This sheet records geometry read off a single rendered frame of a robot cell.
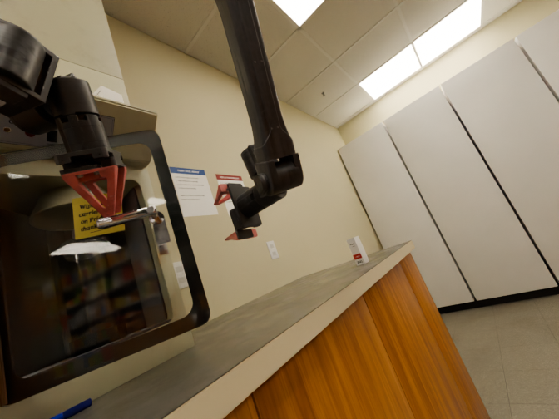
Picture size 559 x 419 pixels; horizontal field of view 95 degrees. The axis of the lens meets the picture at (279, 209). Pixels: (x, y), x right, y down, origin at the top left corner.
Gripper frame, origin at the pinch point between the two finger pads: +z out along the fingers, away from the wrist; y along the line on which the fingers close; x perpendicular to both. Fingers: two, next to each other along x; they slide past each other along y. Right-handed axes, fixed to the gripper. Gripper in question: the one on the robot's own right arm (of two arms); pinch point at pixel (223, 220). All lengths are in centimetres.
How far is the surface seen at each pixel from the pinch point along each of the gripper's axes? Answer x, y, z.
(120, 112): 17.5, 29.2, 2.0
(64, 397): 32.3, -23.2, 12.4
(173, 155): -31, 57, 55
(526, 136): -270, 16, -103
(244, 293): -48, -21, 55
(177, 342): 12.5, -23.1, 12.4
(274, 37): -113, 145, 11
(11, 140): 34.8, 22.5, 8.5
